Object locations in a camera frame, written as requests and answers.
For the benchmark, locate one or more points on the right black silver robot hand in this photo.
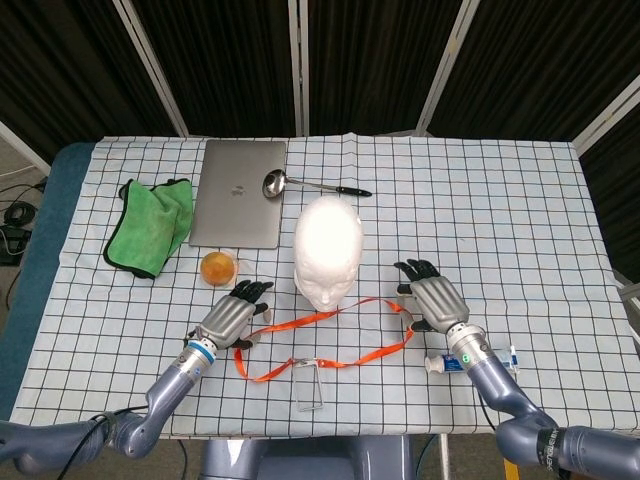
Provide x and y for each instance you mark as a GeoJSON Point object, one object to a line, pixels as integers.
{"type": "Point", "coordinates": [440, 302]}

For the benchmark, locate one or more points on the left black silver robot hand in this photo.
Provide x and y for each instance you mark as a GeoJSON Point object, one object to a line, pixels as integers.
{"type": "Point", "coordinates": [227, 317]}

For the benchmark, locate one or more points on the clear plastic badge holder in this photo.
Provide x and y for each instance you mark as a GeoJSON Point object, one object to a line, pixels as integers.
{"type": "Point", "coordinates": [307, 387]}

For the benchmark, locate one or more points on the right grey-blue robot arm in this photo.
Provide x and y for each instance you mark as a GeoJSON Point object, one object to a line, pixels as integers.
{"type": "Point", "coordinates": [495, 385]}

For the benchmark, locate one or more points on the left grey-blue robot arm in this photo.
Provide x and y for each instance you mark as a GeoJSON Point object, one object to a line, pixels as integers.
{"type": "Point", "coordinates": [170, 385]}

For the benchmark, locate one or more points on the white foam mannequin head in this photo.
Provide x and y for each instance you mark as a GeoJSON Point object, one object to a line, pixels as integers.
{"type": "Point", "coordinates": [327, 245]}

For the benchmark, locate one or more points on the orange jelly cup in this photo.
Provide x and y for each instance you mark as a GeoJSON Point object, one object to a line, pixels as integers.
{"type": "Point", "coordinates": [218, 268]}

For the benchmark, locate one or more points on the white blue toothpaste tube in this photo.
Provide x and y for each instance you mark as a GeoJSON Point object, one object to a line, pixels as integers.
{"type": "Point", "coordinates": [437, 363]}

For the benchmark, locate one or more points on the white checkered tablecloth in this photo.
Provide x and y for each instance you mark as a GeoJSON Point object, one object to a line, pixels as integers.
{"type": "Point", "coordinates": [450, 225]}

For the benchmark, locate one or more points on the grey closed laptop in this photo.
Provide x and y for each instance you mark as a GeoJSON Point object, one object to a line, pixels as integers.
{"type": "Point", "coordinates": [235, 210]}

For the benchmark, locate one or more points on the green microfiber cloth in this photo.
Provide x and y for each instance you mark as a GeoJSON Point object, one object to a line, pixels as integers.
{"type": "Point", "coordinates": [150, 230]}

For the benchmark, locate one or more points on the white table leg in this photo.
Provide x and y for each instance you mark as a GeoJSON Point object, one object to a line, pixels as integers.
{"type": "Point", "coordinates": [443, 457]}

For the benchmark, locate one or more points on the grey-blue robot torso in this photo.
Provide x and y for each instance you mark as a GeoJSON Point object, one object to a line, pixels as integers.
{"type": "Point", "coordinates": [305, 460]}

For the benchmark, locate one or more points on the yellow floor tape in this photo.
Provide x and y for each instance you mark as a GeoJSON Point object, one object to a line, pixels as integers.
{"type": "Point", "coordinates": [510, 470]}

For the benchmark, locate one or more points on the blue table padding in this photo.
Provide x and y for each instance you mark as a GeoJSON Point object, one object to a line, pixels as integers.
{"type": "Point", "coordinates": [50, 225]}

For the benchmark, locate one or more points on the black folding screen panel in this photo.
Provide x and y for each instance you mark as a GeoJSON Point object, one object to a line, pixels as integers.
{"type": "Point", "coordinates": [375, 60]}
{"type": "Point", "coordinates": [617, 200]}
{"type": "Point", "coordinates": [530, 65]}
{"type": "Point", "coordinates": [60, 65]}
{"type": "Point", "coordinates": [225, 60]}

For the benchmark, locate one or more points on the black power adapter box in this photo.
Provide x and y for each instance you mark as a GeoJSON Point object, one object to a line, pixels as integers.
{"type": "Point", "coordinates": [10, 245]}

